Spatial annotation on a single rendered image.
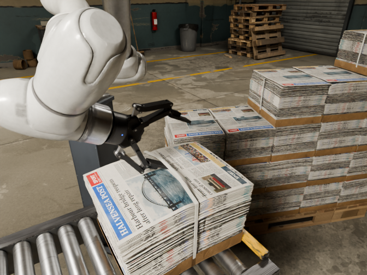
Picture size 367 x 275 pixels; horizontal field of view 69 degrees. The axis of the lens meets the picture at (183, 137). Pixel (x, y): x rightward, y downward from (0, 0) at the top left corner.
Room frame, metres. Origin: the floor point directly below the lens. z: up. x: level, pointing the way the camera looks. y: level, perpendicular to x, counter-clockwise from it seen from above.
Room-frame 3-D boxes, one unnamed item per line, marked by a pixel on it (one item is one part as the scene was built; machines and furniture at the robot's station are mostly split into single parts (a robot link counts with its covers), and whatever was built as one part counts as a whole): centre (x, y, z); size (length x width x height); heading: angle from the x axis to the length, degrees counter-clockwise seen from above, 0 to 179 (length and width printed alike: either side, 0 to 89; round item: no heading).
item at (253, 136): (1.52, -0.48, 0.42); 1.17 x 0.39 x 0.83; 102
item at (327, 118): (1.61, -0.90, 0.86); 0.38 x 0.29 x 0.04; 11
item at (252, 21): (8.17, -2.05, 0.65); 1.33 x 0.94 x 1.30; 126
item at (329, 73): (1.63, -0.89, 1.06); 0.37 x 0.28 x 0.01; 11
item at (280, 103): (1.55, -0.61, 0.95); 0.38 x 0.29 x 0.23; 11
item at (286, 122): (1.55, -0.61, 0.86); 0.38 x 0.29 x 0.04; 11
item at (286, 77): (1.55, -0.61, 1.06); 0.37 x 0.29 x 0.01; 11
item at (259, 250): (0.71, -0.12, 0.81); 0.43 x 0.03 x 0.02; 32
